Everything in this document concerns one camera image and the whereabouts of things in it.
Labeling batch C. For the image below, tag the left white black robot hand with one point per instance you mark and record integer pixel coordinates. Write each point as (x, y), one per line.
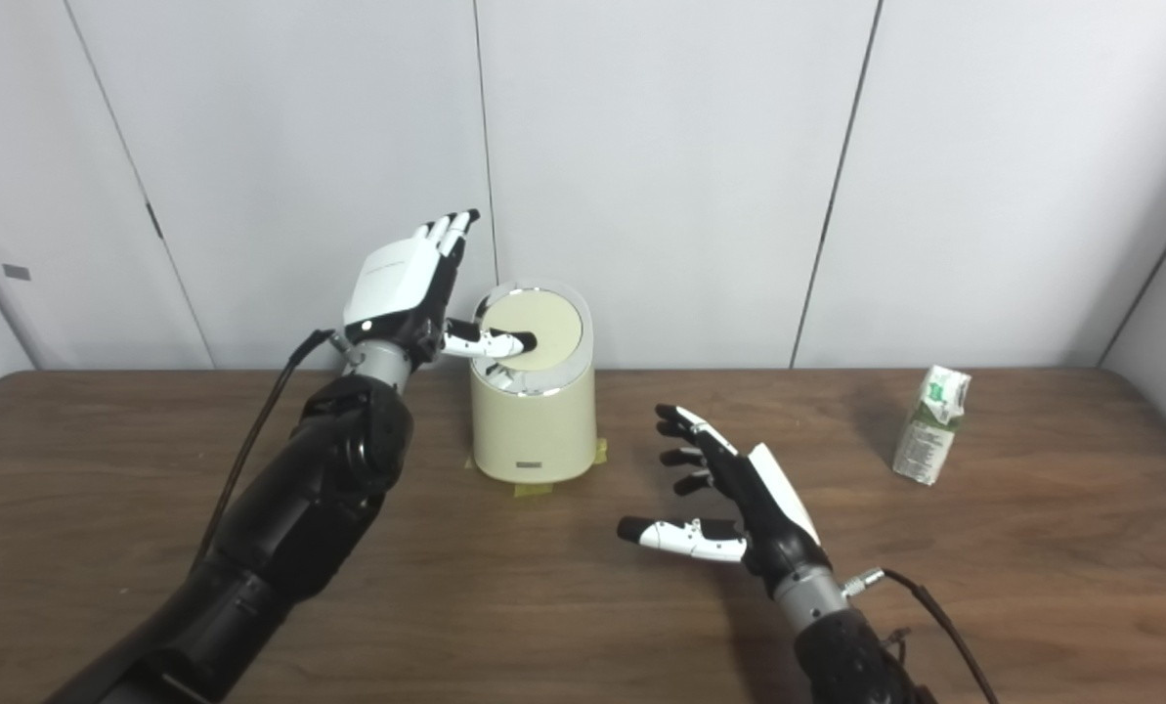
(392, 284)

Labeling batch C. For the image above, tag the white green milk carton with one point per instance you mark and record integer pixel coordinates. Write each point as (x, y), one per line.
(928, 440)

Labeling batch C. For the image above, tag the small gray wall label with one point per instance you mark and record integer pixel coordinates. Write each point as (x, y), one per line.
(16, 272)

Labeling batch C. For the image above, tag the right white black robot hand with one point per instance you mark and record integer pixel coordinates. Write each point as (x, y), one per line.
(773, 523)

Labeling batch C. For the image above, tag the cream round bin lid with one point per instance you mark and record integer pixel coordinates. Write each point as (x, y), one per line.
(548, 323)

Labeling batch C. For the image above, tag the black wall panel hinge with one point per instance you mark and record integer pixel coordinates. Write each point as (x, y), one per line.
(153, 222)

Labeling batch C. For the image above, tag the cream-colored cylindrical bin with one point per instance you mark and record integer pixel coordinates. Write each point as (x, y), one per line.
(534, 430)

